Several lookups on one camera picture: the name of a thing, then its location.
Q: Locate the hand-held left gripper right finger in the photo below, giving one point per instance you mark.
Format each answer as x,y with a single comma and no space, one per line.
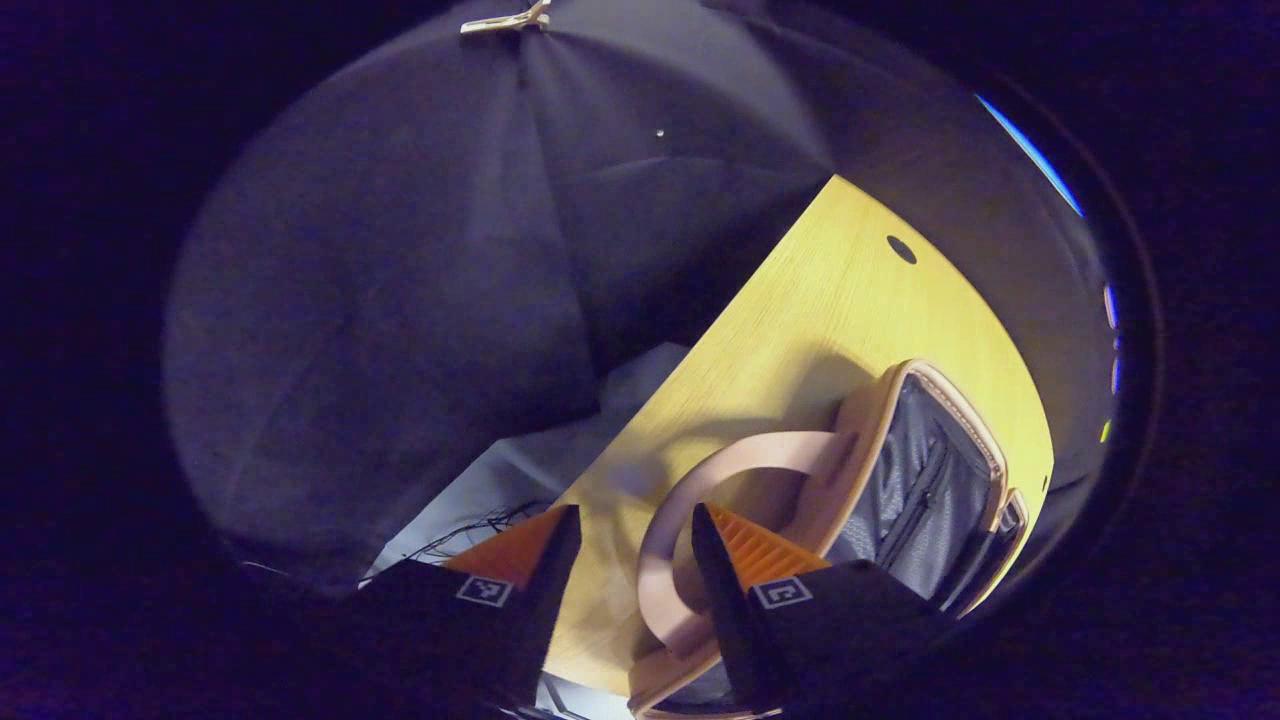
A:
725,610

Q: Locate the white sheet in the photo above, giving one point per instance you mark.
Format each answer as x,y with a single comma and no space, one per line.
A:
520,460

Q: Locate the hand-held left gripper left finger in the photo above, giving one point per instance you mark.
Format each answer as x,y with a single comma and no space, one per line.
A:
550,610

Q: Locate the pale metal cloth clip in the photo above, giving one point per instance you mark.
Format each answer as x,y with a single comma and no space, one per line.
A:
505,20

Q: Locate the pink suitcase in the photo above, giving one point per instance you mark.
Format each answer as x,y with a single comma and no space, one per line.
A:
930,490

